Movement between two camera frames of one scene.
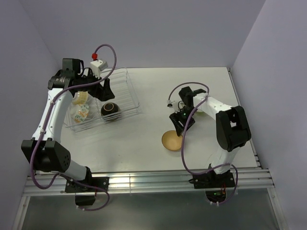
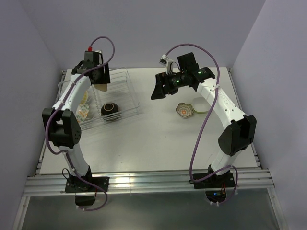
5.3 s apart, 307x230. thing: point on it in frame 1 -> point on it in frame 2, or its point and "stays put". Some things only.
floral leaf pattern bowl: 79,112 stays put
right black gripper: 175,118 -> 162,79
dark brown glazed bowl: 110,111 stays put
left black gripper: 103,93 -> 105,77
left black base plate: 100,182 stays put
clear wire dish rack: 83,113 stays put
